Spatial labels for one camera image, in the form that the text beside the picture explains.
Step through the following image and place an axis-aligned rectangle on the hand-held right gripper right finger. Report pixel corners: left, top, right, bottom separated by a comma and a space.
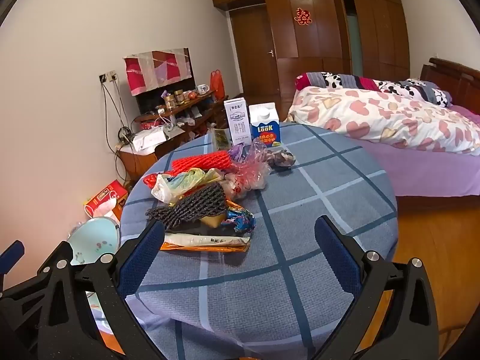
314, 215, 439, 360

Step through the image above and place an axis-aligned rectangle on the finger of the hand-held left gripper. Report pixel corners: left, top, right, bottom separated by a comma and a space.
0, 241, 73, 302
0, 241, 25, 275

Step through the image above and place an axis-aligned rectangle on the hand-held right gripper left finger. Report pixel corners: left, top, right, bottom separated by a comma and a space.
35, 221, 166, 360

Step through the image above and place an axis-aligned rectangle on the light blue waste bin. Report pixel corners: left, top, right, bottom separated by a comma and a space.
67, 217, 126, 340

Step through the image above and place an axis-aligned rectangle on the orange and white packet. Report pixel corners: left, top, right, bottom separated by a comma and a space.
160, 232, 252, 254

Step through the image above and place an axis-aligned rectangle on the white plastic bag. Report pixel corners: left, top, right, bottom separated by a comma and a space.
151, 174, 181, 204

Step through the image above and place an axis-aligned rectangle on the black foam net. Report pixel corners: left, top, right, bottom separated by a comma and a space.
145, 182, 228, 233

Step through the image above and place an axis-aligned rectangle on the red snack packet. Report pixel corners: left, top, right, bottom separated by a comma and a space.
144, 172, 170, 190

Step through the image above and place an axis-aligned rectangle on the yellow sponge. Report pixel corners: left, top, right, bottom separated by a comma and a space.
199, 210, 227, 229

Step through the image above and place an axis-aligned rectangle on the yellow plastic bag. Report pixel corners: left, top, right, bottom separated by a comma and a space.
170, 169, 223, 200

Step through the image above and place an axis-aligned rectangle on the blue foil wrapper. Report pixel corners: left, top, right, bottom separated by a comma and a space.
220, 210, 256, 238

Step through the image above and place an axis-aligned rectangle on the grey wrapper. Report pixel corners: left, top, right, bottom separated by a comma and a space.
265, 149, 297, 170

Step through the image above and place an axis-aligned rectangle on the clear red-printed plastic bag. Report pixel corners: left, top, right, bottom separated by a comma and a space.
224, 139, 271, 200

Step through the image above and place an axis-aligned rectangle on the red foam net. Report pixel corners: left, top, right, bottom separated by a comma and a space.
172, 150, 234, 175

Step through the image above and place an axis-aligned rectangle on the purple foil wrapper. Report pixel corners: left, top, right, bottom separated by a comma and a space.
228, 145, 249, 163

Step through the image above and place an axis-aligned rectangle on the blue plaid tablecloth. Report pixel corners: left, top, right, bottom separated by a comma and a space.
119, 122, 399, 360

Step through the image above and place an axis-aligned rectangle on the red cardboard box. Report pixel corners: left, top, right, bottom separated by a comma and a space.
83, 180, 129, 220

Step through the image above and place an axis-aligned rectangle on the white flat box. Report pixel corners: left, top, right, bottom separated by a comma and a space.
130, 128, 168, 153

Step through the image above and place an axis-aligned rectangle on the purple bed sheet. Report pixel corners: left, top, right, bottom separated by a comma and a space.
354, 105, 480, 198

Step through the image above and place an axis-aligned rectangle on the pink heart quilt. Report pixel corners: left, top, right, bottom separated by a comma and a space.
286, 85, 480, 154

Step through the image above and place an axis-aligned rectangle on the wooden television stand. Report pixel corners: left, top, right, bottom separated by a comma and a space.
119, 90, 241, 184

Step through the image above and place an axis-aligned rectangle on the blue milk carton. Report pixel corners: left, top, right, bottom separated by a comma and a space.
249, 104, 281, 147

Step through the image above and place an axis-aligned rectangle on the black television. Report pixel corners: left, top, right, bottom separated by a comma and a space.
134, 49, 196, 115

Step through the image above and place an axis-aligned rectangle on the white milk carton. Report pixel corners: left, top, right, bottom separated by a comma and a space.
224, 97, 253, 146

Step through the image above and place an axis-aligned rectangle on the striped black-white blanket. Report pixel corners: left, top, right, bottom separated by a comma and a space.
295, 71, 453, 108

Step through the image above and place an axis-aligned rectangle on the orange plastic bag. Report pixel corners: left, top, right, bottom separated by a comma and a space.
209, 69, 226, 100

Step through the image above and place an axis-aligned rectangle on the wooden bed headboard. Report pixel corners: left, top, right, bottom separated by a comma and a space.
419, 57, 480, 115

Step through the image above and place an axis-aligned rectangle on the wooden door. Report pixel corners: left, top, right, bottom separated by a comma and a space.
229, 5, 281, 100

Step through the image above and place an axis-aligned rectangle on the wooden wardrobe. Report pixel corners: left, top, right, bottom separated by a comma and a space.
208, 0, 412, 100

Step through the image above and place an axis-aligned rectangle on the red paper decoration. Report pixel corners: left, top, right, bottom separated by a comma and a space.
294, 7, 313, 26

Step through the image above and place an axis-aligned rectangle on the black wall cable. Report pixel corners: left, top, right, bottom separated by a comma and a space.
100, 80, 131, 185

